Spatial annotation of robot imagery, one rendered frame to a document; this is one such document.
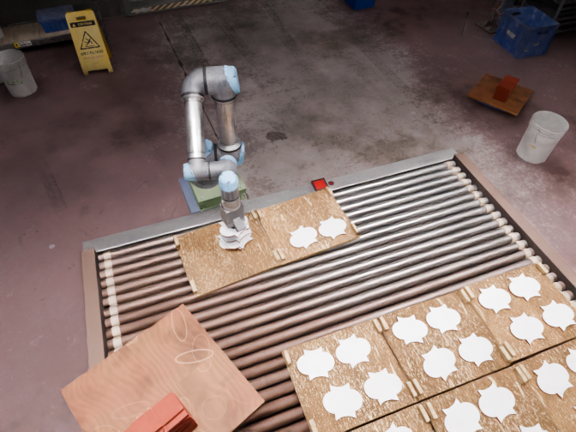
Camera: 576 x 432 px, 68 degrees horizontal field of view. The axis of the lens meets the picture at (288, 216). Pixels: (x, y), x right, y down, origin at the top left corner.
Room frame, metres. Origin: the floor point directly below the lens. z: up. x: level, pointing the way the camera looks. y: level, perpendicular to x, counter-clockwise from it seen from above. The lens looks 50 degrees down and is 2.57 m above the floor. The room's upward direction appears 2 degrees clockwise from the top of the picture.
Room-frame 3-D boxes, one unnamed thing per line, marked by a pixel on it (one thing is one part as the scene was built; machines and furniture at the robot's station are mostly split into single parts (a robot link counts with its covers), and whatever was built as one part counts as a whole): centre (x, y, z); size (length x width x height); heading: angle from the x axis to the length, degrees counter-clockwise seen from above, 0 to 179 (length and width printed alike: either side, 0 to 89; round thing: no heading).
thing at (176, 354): (0.47, 0.42, 1.03); 0.50 x 0.50 x 0.02; 44
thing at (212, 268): (1.16, 0.28, 0.93); 0.41 x 0.35 x 0.02; 117
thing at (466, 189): (1.29, -0.11, 0.90); 1.95 x 0.05 x 0.05; 111
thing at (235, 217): (1.18, 0.23, 1.16); 0.12 x 0.09 x 0.16; 35
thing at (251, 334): (0.91, -0.25, 0.90); 1.95 x 0.05 x 0.05; 111
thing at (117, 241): (1.54, -0.01, 0.89); 2.08 x 0.08 x 0.06; 111
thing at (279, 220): (1.33, -0.09, 0.93); 0.41 x 0.35 x 0.02; 115
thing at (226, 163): (1.30, 0.27, 1.31); 0.11 x 0.11 x 0.08; 8
